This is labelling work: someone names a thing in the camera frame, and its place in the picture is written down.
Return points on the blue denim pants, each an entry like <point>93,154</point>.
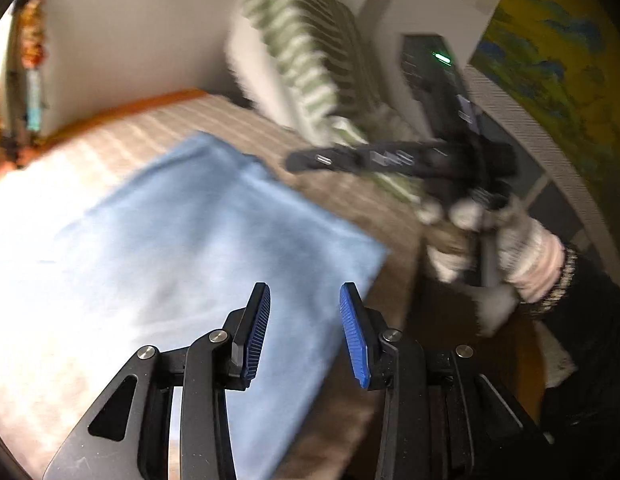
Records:
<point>200,240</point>

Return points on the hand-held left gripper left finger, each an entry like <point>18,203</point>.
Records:
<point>255,335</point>

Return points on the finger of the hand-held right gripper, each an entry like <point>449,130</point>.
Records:
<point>360,159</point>

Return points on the striped fluffy pillow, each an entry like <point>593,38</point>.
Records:
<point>295,45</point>

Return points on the person's right hand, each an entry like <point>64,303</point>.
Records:
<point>524,260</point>

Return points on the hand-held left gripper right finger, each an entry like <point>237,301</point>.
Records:
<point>352,335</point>

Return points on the yellow landscape painting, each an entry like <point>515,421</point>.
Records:
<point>554,45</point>

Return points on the person's right forearm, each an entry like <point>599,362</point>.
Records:
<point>594,340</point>

